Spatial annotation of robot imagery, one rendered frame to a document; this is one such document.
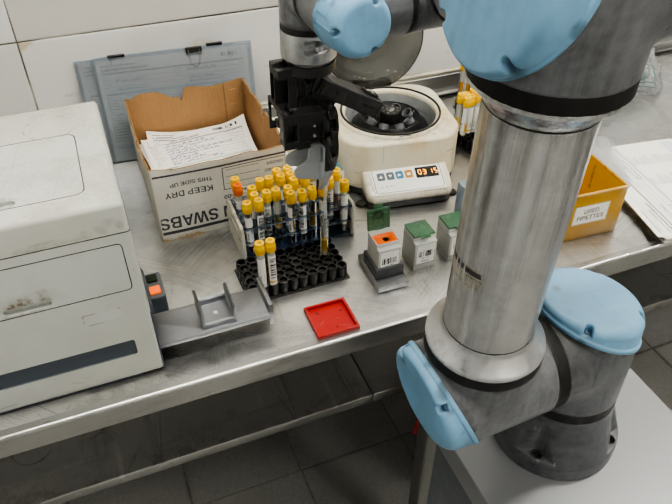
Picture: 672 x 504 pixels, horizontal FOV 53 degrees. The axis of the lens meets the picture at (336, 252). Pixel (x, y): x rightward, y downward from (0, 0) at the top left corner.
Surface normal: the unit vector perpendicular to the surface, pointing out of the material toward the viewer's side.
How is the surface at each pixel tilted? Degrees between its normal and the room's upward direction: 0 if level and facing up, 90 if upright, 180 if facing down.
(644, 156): 0
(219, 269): 0
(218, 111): 88
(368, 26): 91
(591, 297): 7
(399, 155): 90
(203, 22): 90
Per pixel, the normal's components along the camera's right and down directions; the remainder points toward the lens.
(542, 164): -0.07, 0.68
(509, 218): -0.39, 0.62
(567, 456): -0.05, 0.38
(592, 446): 0.36, 0.33
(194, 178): 0.31, 0.70
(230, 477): 0.00, -0.77
